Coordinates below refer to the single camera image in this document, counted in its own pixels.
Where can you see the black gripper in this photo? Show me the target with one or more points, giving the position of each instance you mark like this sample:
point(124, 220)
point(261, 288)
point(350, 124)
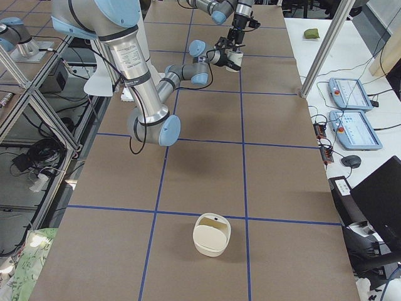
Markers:
point(222, 58)
point(239, 22)

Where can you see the white plastic cup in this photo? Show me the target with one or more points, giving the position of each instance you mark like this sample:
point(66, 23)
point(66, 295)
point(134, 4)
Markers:
point(235, 59)

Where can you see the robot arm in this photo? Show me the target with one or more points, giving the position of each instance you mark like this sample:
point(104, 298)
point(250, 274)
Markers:
point(219, 11)
point(119, 25)

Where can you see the green cloth object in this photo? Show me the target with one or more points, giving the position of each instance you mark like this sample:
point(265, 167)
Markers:
point(311, 34)

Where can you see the far blue teach pendant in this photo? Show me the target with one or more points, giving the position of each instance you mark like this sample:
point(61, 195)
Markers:
point(349, 93)

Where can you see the blue teach pendant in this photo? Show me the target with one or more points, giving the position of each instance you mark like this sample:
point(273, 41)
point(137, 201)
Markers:
point(349, 93)
point(353, 131)

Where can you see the black power strip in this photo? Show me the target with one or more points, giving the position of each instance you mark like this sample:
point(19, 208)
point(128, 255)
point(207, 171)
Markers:
point(324, 144)

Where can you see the near blue teach pendant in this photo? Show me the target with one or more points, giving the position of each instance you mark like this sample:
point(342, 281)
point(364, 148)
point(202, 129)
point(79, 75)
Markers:
point(353, 131)

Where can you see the grey computer mouse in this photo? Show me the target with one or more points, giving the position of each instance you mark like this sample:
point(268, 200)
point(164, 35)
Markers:
point(351, 161)

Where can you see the cream white basket container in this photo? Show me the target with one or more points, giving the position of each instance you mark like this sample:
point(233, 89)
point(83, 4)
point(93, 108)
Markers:
point(211, 234)

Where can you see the black box with label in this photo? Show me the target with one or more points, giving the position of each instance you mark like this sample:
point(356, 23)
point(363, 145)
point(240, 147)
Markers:
point(347, 209)

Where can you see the black computer monitor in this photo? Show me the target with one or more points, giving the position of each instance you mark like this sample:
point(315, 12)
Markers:
point(378, 198)

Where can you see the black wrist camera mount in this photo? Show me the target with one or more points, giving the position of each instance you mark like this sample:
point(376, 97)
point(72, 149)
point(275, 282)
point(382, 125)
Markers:
point(253, 25)

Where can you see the aluminium frame post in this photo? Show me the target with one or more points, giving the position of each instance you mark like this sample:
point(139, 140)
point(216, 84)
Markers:
point(335, 27)

